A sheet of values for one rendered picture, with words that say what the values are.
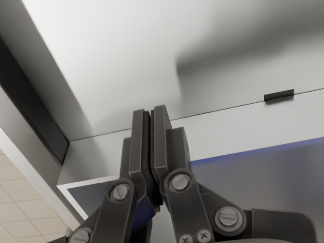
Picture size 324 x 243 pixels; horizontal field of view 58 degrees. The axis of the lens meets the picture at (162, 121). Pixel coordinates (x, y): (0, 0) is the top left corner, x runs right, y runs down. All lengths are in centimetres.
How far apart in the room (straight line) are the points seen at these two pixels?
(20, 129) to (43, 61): 4
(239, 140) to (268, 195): 10
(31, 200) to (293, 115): 185
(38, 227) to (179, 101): 208
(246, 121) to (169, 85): 5
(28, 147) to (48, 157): 1
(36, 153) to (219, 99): 11
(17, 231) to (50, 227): 24
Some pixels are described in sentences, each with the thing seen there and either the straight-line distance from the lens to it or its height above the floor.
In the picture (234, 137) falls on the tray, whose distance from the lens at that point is 16.
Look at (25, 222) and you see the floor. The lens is 218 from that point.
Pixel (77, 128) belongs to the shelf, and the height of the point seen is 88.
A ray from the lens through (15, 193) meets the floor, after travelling 193.
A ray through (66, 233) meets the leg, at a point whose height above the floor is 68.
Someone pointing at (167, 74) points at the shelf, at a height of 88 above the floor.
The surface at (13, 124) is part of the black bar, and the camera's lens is 17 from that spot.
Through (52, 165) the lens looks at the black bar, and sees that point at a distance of 19.
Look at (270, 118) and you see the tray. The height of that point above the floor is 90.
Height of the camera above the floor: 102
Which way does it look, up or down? 49 degrees down
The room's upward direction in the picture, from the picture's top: 178 degrees clockwise
